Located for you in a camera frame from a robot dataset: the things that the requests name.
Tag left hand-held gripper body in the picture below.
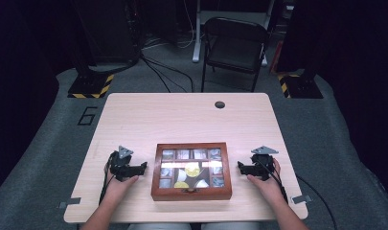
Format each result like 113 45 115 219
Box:
108 145 134 182

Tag yellow-black striped stand base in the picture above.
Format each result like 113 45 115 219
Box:
67 72 115 100
277 73 324 100

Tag black floor cables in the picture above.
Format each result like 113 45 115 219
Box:
139 52 195 94

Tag person's left hand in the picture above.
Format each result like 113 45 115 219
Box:
102 172 140 202

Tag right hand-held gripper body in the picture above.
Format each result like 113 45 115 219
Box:
250 146 280 182

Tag wooden compartment box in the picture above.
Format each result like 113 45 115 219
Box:
150 142 233 202

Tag black cabinet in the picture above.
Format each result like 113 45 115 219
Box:
75 0 142 66

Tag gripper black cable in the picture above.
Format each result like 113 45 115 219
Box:
258 158 339 230
98 155 117 205

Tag white floor cables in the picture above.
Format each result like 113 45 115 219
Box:
143 0 197 51

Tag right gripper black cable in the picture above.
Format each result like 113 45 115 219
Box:
258 158 339 230

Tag grey tape strip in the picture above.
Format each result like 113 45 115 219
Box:
57 196 82 210
291 195 313 205

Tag person's right hand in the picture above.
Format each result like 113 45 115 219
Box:
247 158 286 205

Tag black folding chair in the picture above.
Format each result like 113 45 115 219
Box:
200 16 270 94

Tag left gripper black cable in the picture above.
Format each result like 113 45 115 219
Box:
98 155 117 205

